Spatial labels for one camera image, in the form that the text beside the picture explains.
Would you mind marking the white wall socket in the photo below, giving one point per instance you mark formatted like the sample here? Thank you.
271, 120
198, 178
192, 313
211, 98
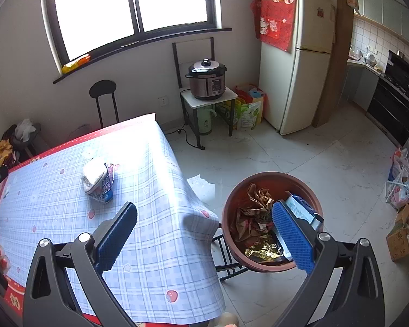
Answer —
162, 101

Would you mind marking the dark low stool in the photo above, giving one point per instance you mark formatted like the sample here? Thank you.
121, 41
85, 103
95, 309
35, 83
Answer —
37, 144

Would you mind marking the yellow green bag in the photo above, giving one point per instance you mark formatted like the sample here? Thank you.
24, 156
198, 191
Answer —
230, 114

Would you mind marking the black round stool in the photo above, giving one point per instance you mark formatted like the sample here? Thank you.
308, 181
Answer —
104, 88

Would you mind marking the black stove unit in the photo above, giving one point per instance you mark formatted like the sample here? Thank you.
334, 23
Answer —
392, 109

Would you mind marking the electric pressure cooker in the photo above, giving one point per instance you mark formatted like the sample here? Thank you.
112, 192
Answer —
208, 81

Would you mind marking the pile of plastic bags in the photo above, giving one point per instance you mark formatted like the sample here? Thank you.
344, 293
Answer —
402, 184

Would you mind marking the white plastic bag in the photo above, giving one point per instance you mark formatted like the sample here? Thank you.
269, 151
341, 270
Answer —
25, 129

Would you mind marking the yellow snack packet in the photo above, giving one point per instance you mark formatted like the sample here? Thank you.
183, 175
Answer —
75, 63

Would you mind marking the cream two door fridge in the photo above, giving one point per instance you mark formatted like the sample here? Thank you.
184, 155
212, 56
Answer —
303, 85

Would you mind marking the folded black frame chair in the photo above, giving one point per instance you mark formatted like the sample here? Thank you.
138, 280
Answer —
177, 61

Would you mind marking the table with plaid tablecloth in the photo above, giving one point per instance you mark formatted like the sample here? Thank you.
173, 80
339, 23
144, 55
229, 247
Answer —
71, 136

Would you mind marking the brown plastic bucket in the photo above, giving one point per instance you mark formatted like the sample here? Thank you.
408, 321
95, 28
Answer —
237, 194

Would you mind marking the white counter appliance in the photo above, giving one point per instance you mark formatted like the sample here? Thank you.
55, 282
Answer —
370, 58

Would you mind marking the red fridge magnet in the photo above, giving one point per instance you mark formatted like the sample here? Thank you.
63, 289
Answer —
320, 12

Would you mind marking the open cardboard box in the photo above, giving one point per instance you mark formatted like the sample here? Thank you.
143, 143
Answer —
402, 243

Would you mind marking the black range hood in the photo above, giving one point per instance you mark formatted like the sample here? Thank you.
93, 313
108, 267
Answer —
405, 66

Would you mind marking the red shopping bag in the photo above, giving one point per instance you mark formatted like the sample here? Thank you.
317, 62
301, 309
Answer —
255, 93

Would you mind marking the red printed fridge cloth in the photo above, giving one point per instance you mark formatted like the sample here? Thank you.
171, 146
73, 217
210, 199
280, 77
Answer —
276, 24

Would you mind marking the black folding stool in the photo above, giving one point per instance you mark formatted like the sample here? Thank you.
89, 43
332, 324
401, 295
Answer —
230, 262

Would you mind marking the black framed window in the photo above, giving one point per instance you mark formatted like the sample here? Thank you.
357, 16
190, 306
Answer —
133, 3

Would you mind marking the tan crumpled paper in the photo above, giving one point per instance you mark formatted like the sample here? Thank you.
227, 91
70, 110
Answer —
259, 194

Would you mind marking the plaid blue tablecloth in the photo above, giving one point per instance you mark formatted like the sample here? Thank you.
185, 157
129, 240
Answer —
150, 177

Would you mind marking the grey kitchen counter cabinet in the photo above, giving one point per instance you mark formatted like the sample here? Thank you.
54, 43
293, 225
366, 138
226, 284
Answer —
361, 85

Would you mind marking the wooden door frame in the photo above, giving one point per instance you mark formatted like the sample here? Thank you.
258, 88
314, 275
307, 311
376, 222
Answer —
337, 75

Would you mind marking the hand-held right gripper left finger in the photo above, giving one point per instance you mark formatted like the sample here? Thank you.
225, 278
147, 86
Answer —
117, 235

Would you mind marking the pale green upper cabinets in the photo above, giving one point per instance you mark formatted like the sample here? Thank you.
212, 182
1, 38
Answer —
385, 10

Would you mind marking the person's foot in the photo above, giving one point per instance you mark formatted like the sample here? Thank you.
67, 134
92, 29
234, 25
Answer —
228, 319

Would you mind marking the white top side table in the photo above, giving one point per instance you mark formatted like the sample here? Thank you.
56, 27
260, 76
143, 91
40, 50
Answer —
230, 94

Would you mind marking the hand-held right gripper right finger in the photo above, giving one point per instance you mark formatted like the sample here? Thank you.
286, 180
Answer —
293, 238

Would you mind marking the yellow patterned bag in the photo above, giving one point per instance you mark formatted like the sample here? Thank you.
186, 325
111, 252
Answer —
1, 151

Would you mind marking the green white rice bag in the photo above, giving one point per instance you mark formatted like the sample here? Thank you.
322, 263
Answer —
251, 115

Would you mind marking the green thermos jug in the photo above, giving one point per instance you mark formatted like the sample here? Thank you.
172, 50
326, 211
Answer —
207, 121

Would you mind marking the black windowsill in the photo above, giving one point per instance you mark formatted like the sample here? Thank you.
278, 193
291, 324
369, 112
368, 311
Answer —
156, 42

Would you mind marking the blue purple printed packet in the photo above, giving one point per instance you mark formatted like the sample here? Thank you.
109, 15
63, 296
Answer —
106, 187

